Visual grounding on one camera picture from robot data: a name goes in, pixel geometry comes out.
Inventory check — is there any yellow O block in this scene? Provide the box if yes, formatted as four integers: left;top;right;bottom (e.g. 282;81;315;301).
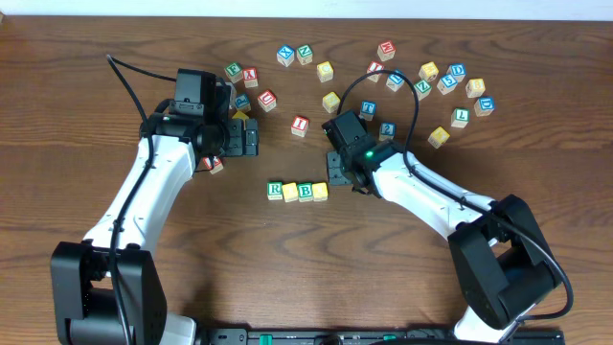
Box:
282;182;299;202
312;182;329;201

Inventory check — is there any green B block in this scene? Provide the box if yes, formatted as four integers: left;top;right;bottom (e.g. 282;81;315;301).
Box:
297;183;314;202

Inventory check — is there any green R block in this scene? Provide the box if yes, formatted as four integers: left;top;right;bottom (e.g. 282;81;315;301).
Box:
266;181;284;200

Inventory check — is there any blue T block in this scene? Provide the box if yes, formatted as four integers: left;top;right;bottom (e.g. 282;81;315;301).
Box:
359;101;376;121

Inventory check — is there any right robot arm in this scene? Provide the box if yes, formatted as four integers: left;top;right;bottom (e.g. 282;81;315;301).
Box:
330;134;574;344

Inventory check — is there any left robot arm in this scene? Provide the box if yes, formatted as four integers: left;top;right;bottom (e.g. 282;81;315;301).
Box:
51;112;259;344

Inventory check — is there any yellow block left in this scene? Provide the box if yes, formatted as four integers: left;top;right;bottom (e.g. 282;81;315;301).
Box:
233;111;250;121

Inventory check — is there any red A block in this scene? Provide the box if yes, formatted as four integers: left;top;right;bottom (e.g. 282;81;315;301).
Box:
202;156;224;174

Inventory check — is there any blue P block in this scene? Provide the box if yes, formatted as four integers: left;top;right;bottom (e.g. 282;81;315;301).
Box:
235;94;251;113

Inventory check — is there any red U block far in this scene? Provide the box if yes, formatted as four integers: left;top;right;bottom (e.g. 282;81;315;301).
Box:
258;90;277;112

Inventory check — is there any red I block near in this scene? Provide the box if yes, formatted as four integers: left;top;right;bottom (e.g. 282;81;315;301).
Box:
290;116;309;137

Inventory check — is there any red i block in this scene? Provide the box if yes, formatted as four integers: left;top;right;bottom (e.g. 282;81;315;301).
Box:
367;61;384;82
290;116;309;137

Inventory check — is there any red Y block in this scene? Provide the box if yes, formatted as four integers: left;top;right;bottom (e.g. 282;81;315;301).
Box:
242;67;259;88

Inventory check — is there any blue 2 block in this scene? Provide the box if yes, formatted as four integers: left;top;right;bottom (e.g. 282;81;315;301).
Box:
378;123;397;141

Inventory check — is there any green F block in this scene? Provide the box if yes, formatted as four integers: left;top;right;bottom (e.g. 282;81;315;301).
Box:
224;62;243;83

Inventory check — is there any yellow block centre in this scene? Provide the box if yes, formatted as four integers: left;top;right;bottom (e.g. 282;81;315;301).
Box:
322;92;340;113

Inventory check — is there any blue X block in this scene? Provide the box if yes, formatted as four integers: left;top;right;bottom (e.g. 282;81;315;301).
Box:
276;45;295;67

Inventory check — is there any green N block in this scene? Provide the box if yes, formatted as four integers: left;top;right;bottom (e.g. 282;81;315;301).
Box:
296;44;313;65

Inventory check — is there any yellow C block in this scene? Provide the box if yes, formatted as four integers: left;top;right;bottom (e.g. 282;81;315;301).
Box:
316;61;334;82

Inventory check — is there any yellow K block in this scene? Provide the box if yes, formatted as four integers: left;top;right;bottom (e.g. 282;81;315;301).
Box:
428;126;450;149

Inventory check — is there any blue L block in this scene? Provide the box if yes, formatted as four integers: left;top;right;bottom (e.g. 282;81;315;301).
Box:
386;69;405;92

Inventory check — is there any red I block far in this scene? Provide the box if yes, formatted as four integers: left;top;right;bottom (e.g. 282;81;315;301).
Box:
367;61;384;82

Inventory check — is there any green Z block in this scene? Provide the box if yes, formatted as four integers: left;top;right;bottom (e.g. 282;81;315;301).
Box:
414;80;432;101

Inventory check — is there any green 7 block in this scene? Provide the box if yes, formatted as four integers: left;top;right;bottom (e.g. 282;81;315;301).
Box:
450;107;470;128

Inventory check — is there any yellow block far right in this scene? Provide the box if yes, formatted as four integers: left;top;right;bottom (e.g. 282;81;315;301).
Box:
419;61;439;82

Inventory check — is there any blue 5 block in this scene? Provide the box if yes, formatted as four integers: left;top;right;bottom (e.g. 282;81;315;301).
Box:
437;74;458;95

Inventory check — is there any blue D block far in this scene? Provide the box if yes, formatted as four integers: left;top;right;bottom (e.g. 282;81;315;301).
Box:
446;63;466;82

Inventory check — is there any blue d block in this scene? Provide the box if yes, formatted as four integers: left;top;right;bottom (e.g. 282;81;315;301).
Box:
474;97;495;117
446;63;466;82

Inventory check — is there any blue D block right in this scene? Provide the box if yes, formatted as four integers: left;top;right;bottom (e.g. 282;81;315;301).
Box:
474;97;495;117

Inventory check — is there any yellow 8 block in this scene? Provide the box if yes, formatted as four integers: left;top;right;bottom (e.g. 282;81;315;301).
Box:
465;78;486;99

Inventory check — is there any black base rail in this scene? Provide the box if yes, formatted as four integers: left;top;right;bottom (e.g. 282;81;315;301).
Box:
200;327;565;345

